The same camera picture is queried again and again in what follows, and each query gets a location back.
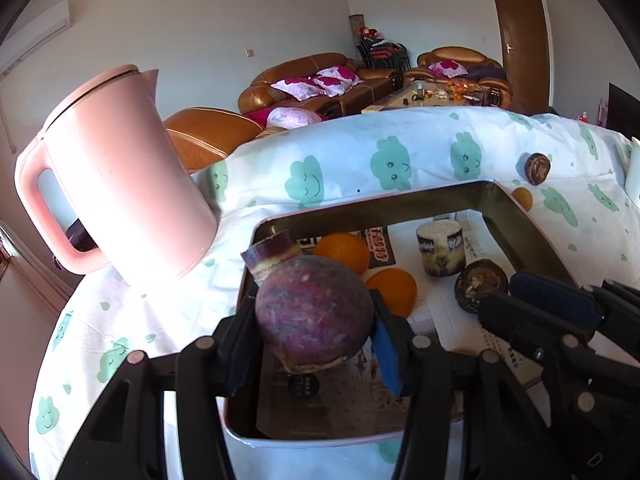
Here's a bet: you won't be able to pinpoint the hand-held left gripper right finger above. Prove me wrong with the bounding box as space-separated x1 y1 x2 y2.
367 287 558 480

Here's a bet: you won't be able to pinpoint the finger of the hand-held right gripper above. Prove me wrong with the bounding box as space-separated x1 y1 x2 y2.
509 271 640 342
477 292 601 411

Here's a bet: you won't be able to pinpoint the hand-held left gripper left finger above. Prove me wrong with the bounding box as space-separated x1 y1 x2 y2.
56 294 261 480

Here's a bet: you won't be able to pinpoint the dark brown round fruit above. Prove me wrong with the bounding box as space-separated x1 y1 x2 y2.
524 152 552 187
454 258 510 314

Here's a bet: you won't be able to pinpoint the metal tin box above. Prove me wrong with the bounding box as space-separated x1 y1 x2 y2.
220 179 576 450

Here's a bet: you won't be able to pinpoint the purple passion fruit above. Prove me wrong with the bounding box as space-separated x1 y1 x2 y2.
255 256 376 373

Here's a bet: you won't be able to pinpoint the white cloth with green clouds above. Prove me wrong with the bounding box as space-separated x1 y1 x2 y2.
29 107 640 480

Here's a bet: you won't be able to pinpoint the black television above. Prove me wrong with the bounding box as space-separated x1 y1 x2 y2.
607 82 640 138

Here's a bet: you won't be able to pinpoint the pink kettle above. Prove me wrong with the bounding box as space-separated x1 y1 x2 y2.
14 64 220 286

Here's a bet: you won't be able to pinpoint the brown leather sofa armrest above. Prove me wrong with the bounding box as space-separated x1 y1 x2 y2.
164 106 321 173

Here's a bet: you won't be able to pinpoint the pile of small snacks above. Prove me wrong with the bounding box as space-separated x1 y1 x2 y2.
412 81 483 105

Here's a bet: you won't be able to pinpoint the purple blanket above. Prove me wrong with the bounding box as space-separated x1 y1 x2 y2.
467 62 503 81

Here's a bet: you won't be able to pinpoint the wooden coffee table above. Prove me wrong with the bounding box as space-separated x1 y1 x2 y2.
362 79 493 115

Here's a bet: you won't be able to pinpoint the pale pink pillow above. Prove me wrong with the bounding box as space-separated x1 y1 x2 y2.
266 106 323 130

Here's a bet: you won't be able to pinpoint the white pillow with magenta flowers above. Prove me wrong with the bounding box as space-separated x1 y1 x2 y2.
429 59 470 78
270 77 326 101
311 66 363 97

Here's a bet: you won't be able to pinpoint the brown wooden door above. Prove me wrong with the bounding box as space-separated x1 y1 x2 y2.
491 0 552 116

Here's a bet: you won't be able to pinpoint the long brown leather sofa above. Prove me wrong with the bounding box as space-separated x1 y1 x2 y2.
237 52 403 118

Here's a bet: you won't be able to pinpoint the brown leather armchair sofa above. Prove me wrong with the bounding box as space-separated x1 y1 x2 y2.
402 46 513 111

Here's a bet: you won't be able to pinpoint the stacked black chairs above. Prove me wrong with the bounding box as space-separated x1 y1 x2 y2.
356 35 411 72

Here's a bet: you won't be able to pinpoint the tall patterned vase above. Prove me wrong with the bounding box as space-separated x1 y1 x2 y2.
349 14 366 58

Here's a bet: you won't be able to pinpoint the white air conditioner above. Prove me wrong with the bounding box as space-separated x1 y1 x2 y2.
0 0 72 73

